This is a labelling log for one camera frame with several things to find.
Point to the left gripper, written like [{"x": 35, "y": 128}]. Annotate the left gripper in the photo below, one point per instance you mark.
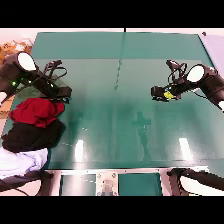
[{"x": 62, "y": 92}]

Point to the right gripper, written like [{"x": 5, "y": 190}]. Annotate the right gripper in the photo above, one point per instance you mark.
[{"x": 160, "y": 92}]

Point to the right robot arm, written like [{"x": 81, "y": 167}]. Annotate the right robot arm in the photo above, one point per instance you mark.
[{"x": 208, "y": 81}]

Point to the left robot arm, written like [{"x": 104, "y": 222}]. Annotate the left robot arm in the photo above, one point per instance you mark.
[{"x": 20, "y": 68}]

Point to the red garment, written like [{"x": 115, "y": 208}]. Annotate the red garment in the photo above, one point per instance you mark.
[{"x": 36, "y": 111}]

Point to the black garment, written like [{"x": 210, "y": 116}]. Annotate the black garment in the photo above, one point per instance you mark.
[{"x": 31, "y": 136}]

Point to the cardboard box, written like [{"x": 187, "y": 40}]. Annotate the cardboard box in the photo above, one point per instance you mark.
[{"x": 10, "y": 48}]

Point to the white garment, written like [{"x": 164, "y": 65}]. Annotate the white garment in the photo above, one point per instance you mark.
[{"x": 18, "y": 161}]

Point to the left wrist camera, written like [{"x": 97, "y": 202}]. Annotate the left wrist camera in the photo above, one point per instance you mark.
[{"x": 53, "y": 65}]

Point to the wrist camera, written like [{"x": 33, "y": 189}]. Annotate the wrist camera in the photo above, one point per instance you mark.
[
  {"x": 53, "y": 65},
  {"x": 173, "y": 65}
]

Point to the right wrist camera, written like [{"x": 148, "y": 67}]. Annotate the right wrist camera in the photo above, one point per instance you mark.
[{"x": 173, "y": 65}]

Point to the silver frame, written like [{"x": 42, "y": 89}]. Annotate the silver frame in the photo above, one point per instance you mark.
[{"x": 107, "y": 183}]

